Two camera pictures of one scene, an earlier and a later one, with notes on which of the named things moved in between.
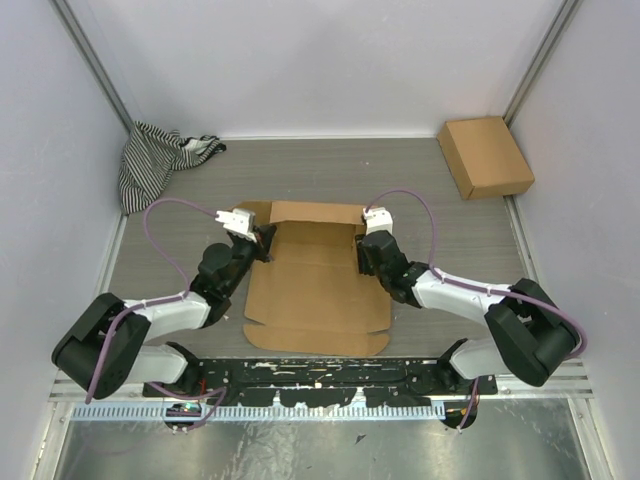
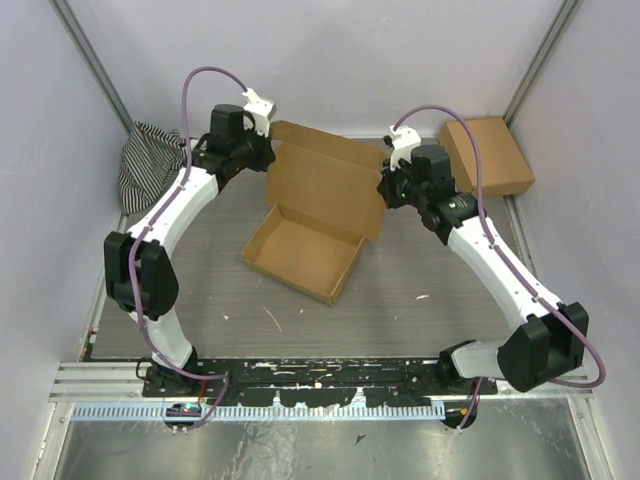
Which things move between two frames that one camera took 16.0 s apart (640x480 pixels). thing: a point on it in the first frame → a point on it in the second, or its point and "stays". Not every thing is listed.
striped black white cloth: [149, 156] stays
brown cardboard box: [310, 297] → [327, 202]
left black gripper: [265, 236] → [268, 155]
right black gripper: [365, 266] → [386, 185]
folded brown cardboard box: [484, 158] stays
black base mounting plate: [318, 381] stays
